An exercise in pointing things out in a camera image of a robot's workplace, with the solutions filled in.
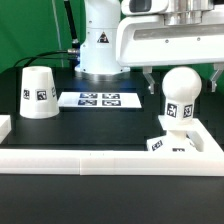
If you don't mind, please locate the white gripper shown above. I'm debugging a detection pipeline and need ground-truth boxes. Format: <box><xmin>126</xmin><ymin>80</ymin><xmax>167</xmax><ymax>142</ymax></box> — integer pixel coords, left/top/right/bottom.
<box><xmin>116</xmin><ymin>0</ymin><xmax>224</xmax><ymax>94</ymax></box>

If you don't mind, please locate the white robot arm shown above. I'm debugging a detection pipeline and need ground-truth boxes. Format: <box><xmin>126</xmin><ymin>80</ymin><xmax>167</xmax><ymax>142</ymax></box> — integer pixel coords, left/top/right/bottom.
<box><xmin>76</xmin><ymin>0</ymin><xmax>224</xmax><ymax>92</ymax></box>

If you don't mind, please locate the white lamp bulb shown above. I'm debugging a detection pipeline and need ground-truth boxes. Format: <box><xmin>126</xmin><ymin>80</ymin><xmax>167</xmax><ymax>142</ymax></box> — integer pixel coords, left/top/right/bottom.
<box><xmin>162</xmin><ymin>67</ymin><xmax>202</xmax><ymax>123</ymax></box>

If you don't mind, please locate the white lamp base block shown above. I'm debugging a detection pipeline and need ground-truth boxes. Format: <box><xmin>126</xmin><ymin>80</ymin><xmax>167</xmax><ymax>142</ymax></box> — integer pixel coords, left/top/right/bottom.
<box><xmin>146</xmin><ymin>115</ymin><xmax>197</xmax><ymax>153</ymax></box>

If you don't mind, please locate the white marker sheet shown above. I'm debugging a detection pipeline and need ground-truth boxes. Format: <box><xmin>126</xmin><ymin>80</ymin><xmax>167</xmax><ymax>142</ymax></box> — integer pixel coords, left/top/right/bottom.
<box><xmin>58</xmin><ymin>92</ymin><xmax>141</xmax><ymax>108</ymax></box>

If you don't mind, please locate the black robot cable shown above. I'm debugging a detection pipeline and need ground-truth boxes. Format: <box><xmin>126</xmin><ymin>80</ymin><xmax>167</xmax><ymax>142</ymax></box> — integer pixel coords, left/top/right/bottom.
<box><xmin>13</xmin><ymin>0</ymin><xmax>81</xmax><ymax>68</ymax></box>

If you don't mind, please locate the white lamp shade cone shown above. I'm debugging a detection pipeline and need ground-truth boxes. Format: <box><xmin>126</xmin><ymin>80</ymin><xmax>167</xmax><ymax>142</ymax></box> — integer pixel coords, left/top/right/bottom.
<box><xmin>20</xmin><ymin>66</ymin><xmax>59</xmax><ymax>119</ymax></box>

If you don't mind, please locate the white U-shaped fence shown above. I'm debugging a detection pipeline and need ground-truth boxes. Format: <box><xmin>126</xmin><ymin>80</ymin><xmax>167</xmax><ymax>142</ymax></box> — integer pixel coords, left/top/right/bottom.
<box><xmin>0</xmin><ymin>118</ymin><xmax>224</xmax><ymax>176</ymax></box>

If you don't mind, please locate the grey thin cable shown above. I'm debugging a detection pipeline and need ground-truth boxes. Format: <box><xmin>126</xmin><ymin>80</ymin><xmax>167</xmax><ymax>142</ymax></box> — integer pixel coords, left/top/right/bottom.
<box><xmin>51</xmin><ymin>0</ymin><xmax>65</xmax><ymax>69</ymax></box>

